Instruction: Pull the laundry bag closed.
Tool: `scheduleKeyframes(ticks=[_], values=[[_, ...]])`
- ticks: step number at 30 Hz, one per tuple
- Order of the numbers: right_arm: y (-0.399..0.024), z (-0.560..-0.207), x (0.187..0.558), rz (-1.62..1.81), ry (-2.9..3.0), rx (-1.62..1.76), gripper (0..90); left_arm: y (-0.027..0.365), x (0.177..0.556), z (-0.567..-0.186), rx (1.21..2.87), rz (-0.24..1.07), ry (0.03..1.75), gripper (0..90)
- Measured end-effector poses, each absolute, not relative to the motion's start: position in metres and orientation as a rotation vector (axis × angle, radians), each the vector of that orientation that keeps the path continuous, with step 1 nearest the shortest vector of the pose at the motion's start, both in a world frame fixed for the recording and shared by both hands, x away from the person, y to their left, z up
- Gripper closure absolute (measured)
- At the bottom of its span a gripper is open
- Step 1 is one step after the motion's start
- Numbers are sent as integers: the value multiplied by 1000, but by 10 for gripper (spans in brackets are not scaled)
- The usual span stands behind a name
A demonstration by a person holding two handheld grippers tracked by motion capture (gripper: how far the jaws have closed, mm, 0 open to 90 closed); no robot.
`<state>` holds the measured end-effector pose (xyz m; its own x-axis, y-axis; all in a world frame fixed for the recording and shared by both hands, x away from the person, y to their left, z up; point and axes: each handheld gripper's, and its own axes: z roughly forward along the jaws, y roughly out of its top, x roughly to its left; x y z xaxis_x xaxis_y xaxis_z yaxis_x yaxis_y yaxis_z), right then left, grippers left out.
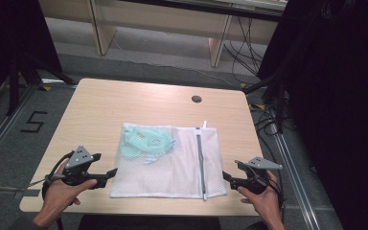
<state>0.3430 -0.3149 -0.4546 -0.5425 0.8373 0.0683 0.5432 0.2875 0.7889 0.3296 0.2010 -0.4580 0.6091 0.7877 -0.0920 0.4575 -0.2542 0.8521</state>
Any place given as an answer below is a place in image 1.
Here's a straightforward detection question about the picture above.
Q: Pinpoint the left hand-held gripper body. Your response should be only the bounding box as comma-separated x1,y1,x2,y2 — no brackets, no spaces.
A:
61,145,108,190

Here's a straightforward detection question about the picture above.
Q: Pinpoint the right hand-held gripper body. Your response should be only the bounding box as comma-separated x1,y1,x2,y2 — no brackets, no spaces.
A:
229,155,284,196

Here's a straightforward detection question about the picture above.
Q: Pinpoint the white mesh laundry bag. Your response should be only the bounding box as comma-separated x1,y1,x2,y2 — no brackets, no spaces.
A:
109,120,228,201

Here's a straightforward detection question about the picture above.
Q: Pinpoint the person's right hand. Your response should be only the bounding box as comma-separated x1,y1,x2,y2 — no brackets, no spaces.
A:
237,170,287,230

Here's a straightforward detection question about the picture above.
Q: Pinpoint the person's left hand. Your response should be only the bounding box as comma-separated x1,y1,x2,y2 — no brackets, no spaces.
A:
33,159,99,228

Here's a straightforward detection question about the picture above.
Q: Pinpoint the mint green garment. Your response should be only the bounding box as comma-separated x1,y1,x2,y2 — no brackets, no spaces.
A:
119,125,177,165

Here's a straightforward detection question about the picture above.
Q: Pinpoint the person's lap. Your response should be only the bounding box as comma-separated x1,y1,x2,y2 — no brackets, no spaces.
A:
77,214,222,230

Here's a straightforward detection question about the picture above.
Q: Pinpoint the black metal stand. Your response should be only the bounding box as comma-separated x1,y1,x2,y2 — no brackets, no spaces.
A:
241,72,289,135
5,53,79,117

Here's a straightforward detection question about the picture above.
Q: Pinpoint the black curtain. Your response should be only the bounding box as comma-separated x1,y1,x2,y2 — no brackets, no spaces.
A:
256,0,368,230
0,0,63,113

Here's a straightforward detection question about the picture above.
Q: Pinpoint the light wooden desk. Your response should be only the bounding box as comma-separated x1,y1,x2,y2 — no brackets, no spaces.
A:
37,0,289,68

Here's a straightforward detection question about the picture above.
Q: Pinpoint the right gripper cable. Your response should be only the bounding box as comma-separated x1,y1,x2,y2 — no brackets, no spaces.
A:
244,164,287,222

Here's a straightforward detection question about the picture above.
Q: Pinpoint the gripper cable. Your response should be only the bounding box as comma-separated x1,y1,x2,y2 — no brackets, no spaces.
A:
0,150,75,194
244,164,287,222

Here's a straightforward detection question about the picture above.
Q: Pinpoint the aluminium floor rail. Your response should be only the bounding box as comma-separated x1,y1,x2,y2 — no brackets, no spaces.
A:
0,83,38,175
267,120,322,230

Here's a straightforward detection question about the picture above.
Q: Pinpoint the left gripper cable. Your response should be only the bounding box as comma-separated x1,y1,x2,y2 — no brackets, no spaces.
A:
0,150,75,194

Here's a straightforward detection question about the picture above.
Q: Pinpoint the bundle of black floor cables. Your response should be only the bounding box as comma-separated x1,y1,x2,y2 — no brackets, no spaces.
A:
222,15,266,84

